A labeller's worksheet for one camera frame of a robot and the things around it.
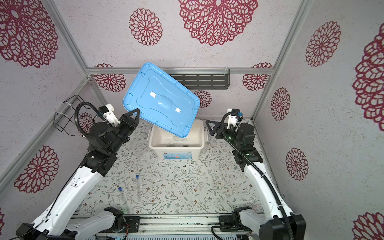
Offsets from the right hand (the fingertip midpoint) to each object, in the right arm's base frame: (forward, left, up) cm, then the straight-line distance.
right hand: (210, 120), depth 69 cm
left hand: (-2, +30, +7) cm, 31 cm away
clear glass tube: (+16, +19, -35) cm, 43 cm away
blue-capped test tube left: (-28, +45, -36) cm, 64 cm away
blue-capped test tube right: (-20, +39, -36) cm, 56 cm away
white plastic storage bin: (+10, +26, -34) cm, 44 cm away
